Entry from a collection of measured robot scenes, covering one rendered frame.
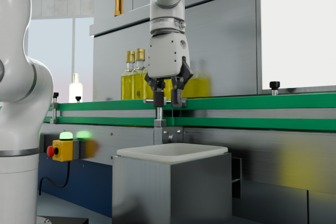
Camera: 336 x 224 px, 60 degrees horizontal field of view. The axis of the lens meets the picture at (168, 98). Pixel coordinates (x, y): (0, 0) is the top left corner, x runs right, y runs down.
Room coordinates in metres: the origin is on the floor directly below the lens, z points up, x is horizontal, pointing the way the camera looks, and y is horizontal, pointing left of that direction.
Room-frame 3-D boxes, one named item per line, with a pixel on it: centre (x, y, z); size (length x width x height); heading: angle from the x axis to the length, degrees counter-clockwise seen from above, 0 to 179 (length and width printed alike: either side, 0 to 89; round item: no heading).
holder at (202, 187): (0.69, -0.03, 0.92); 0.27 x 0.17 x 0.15; 138
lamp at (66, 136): (1.06, 0.37, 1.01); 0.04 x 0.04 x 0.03
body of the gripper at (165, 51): (0.69, 0.00, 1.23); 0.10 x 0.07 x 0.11; 49
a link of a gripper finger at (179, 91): (0.66, -0.03, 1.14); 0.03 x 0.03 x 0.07; 49
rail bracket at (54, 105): (1.19, 0.48, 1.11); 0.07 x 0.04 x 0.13; 138
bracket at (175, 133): (0.84, -0.01, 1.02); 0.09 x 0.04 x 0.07; 138
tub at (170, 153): (0.67, -0.01, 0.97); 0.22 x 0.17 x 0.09; 138
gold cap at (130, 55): (1.12, 0.15, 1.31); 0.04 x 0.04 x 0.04
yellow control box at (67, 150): (1.06, 0.37, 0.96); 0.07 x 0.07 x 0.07; 48
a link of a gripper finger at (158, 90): (0.72, 0.03, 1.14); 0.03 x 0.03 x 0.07; 49
